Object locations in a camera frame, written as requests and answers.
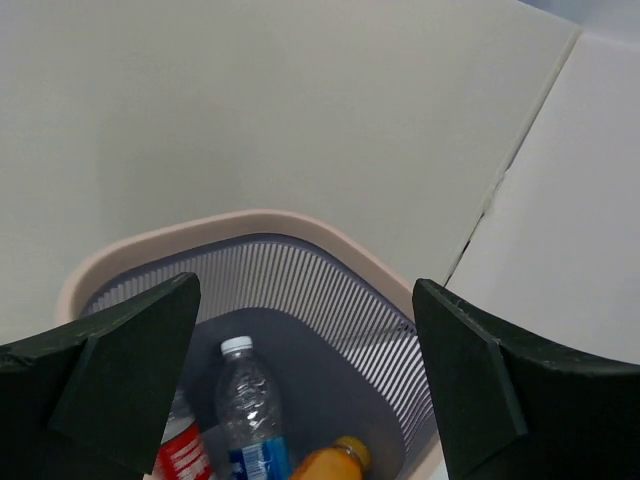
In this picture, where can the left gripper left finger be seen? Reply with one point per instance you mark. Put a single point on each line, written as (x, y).
(90, 399)

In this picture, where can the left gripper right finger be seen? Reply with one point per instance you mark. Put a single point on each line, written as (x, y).
(510, 404)

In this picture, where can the red label water bottle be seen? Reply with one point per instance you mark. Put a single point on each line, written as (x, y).
(182, 454)

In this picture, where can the blue label water bottle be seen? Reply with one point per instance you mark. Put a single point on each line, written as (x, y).
(250, 414)

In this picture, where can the orange juice bottle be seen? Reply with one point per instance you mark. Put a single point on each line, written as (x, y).
(346, 459)

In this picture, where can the grey mesh waste bin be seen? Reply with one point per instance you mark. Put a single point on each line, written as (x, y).
(332, 323)

